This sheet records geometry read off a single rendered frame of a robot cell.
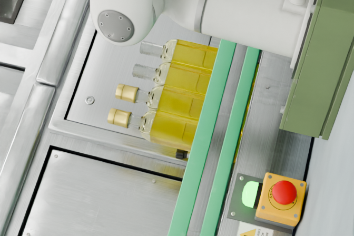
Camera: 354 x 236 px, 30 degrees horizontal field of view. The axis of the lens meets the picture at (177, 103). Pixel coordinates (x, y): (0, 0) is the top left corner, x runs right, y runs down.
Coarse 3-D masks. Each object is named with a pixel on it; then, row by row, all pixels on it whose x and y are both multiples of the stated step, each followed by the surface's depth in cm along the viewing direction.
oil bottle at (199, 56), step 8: (176, 40) 143; (184, 40) 143; (168, 48) 142; (176, 48) 142; (184, 48) 142; (192, 48) 142; (200, 48) 142; (208, 48) 142; (216, 48) 142; (168, 56) 142; (176, 56) 141; (184, 56) 141; (192, 56) 141; (200, 56) 141; (208, 56) 141; (216, 56) 141; (184, 64) 141; (192, 64) 141; (200, 64) 140; (208, 64) 140; (256, 72) 140
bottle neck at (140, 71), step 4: (136, 64) 143; (136, 68) 142; (140, 68) 142; (144, 68) 142; (148, 68) 142; (152, 68) 142; (132, 72) 142; (136, 72) 142; (140, 72) 142; (144, 72) 142; (148, 72) 142; (152, 72) 142; (136, 76) 143; (140, 76) 143; (144, 76) 142; (148, 76) 142; (152, 76) 142; (152, 80) 142
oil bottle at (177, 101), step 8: (152, 88) 140; (160, 88) 139; (168, 88) 139; (176, 88) 139; (152, 96) 138; (160, 96) 138; (168, 96) 138; (176, 96) 138; (184, 96) 138; (192, 96) 138; (200, 96) 138; (152, 104) 138; (160, 104) 137; (168, 104) 137; (176, 104) 137; (184, 104) 137; (192, 104) 137; (200, 104) 137; (168, 112) 137; (176, 112) 137; (184, 112) 136; (192, 112) 136; (200, 112) 136
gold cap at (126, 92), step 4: (120, 84) 141; (124, 84) 141; (116, 88) 140; (120, 88) 140; (124, 88) 140; (128, 88) 140; (132, 88) 140; (136, 88) 140; (116, 92) 140; (120, 92) 140; (124, 92) 140; (128, 92) 140; (132, 92) 140; (116, 96) 141; (120, 96) 140; (124, 96) 140; (128, 96) 140; (132, 96) 140; (124, 100) 141; (128, 100) 140; (132, 100) 140
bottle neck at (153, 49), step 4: (144, 44) 144; (148, 44) 144; (152, 44) 144; (156, 44) 144; (140, 48) 144; (144, 48) 144; (148, 48) 144; (152, 48) 144; (156, 48) 144; (160, 48) 144; (140, 52) 145; (144, 52) 145; (148, 52) 144; (152, 52) 144; (156, 52) 144; (160, 52) 144; (156, 56) 145; (160, 56) 144
